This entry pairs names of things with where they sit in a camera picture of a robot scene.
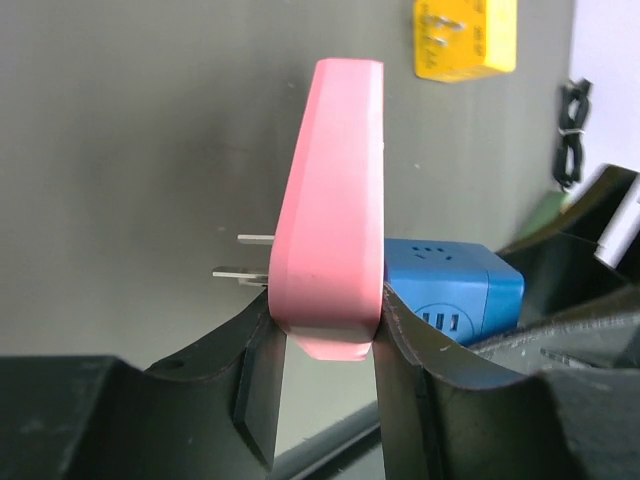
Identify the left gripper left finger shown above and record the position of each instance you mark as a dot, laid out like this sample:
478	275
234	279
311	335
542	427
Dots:
208	411

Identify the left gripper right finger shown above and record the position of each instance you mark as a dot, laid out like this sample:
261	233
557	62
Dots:
447	413

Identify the blue cube plug adapter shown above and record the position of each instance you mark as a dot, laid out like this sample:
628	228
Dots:
464	290

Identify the pink triangular socket adapter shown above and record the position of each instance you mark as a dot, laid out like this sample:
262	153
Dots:
326	266

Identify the yellow cube plug adapter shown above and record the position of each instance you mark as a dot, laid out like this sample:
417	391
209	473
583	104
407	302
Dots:
463	40

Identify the green power strip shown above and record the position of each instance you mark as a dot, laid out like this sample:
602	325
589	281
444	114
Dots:
540	223

